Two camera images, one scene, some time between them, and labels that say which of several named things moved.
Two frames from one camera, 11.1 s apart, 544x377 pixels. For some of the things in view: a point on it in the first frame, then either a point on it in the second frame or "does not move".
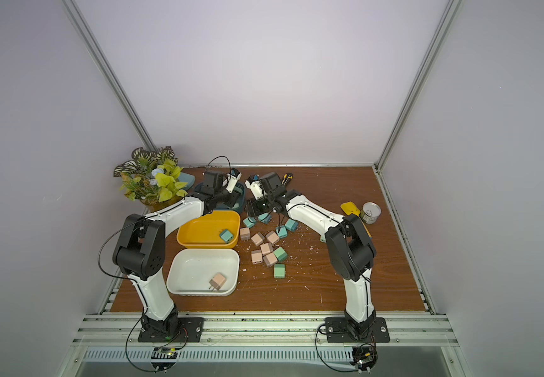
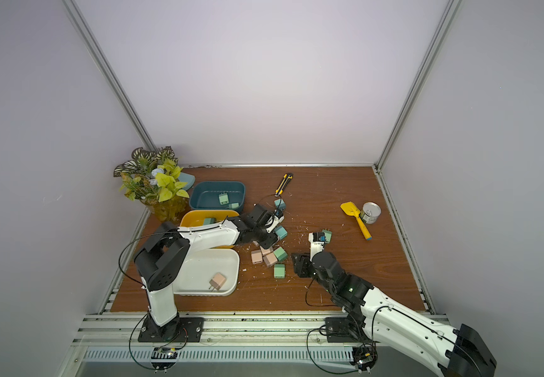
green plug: (279, 270) does not move
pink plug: (256, 257) does not move
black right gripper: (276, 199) → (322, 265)
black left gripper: (233, 198) → (271, 241)
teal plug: (282, 232) does not move
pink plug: (217, 282) does not move
